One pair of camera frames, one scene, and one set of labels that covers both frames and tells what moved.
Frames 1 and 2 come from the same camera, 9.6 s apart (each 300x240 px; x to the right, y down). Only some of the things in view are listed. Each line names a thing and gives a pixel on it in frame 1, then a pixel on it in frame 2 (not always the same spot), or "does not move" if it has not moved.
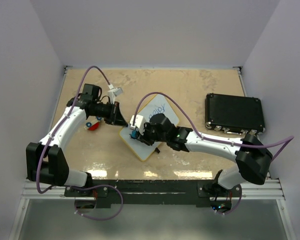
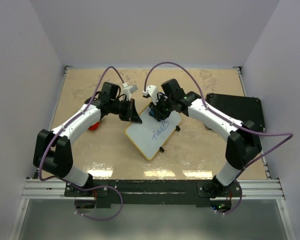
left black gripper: x=116 y=117 to x=131 y=114
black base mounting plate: x=152 y=192 does not move
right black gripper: x=143 y=137 to x=158 y=113
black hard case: x=234 y=114 does not move
